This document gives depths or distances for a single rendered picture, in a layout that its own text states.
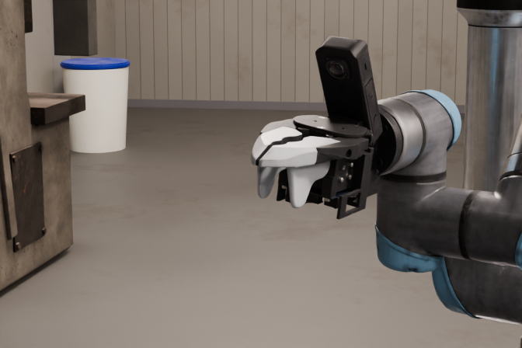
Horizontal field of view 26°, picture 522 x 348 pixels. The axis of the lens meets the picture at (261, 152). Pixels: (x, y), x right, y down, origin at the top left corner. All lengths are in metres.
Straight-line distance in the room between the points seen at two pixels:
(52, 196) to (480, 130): 4.53
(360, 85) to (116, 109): 7.87
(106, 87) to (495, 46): 7.49
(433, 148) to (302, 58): 9.81
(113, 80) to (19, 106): 3.42
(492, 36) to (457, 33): 9.52
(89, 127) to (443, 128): 7.73
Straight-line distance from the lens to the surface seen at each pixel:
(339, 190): 1.07
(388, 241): 1.24
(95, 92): 8.82
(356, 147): 1.03
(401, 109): 1.16
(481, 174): 1.46
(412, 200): 1.22
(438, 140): 1.22
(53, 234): 5.89
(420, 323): 5.01
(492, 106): 1.44
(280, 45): 11.02
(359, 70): 1.05
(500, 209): 1.19
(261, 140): 1.00
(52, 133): 5.81
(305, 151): 0.99
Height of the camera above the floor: 1.64
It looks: 11 degrees down
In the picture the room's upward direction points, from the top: straight up
